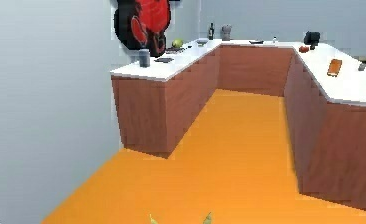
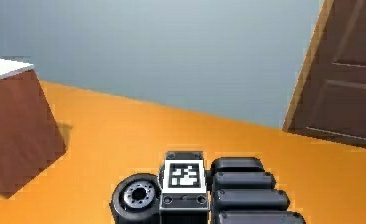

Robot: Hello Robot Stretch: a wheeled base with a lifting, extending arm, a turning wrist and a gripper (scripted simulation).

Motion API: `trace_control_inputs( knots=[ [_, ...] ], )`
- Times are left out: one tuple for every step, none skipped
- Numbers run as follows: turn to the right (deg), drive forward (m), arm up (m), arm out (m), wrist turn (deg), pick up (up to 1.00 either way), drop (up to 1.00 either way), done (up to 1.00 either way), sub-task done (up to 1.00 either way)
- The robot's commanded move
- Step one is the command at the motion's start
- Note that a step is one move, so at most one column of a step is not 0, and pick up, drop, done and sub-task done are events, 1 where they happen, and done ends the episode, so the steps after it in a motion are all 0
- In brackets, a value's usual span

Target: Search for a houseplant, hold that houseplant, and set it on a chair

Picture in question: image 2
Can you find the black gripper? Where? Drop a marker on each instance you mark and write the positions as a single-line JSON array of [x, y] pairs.
[[136, 196]]

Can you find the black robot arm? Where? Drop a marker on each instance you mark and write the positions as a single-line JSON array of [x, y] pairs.
[[244, 196]]

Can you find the brown cabinet with white top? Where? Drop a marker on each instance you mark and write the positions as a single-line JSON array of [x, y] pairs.
[[21, 133]]

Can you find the dark brown room door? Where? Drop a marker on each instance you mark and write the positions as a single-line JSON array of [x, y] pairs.
[[341, 73]]

